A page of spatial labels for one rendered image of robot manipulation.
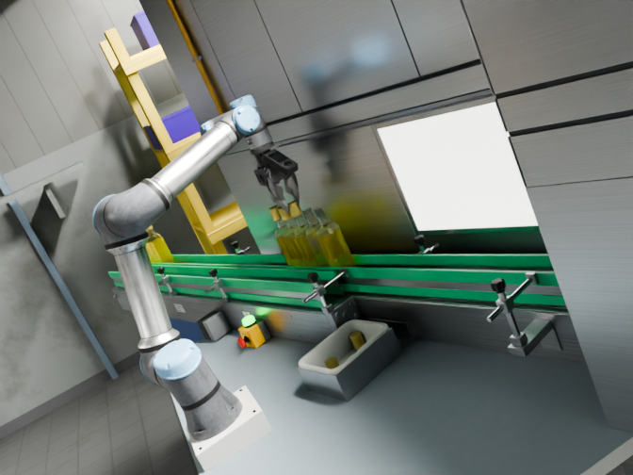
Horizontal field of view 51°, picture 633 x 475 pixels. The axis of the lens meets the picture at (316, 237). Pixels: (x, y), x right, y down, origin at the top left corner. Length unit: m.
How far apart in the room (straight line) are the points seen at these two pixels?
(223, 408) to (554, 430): 0.81
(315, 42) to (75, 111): 3.14
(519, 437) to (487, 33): 0.77
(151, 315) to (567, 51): 1.24
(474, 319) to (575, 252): 0.55
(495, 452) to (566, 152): 0.61
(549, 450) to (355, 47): 1.07
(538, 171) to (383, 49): 0.74
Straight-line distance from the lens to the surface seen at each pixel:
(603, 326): 1.22
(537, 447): 1.37
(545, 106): 1.06
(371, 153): 1.87
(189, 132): 4.17
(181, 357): 1.71
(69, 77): 4.87
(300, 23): 1.93
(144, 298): 1.82
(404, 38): 1.68
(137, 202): 1.69
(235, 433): 1.75
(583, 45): 1.00
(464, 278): 1.62
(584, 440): 1.36
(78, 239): 4.89
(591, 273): 1.16
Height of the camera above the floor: 1.60
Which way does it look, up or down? 16 degrees down
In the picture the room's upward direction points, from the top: 24 degrees counter-clockwise
